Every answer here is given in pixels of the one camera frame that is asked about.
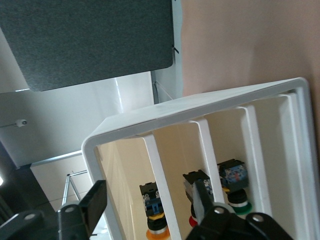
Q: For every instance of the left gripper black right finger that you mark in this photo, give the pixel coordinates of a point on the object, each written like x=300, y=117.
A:
x=220, y=225

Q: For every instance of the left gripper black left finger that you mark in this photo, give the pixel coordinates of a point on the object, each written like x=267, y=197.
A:
x=92, y=200

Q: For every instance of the orange mushroom push button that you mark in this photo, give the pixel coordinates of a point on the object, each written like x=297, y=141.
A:
x=150, y=197

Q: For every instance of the green mushroom push button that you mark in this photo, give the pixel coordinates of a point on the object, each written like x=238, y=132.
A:
x=233, y=175

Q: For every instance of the red mushroom push button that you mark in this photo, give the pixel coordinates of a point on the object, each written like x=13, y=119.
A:
x=191, y=180

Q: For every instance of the white drawer cabinet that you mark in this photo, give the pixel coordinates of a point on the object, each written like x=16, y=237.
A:
x=175, y=107

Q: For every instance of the dark grey felt panel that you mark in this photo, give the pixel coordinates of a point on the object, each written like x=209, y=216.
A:
x=87, y=37

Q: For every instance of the small black clip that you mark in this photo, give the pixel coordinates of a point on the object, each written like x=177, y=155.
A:
x=176, y=50

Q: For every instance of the brown table cover sheet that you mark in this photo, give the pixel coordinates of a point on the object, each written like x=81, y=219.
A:
x=250, y=37

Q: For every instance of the aluminium stand frame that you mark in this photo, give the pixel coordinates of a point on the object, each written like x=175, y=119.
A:
x=65, y=187

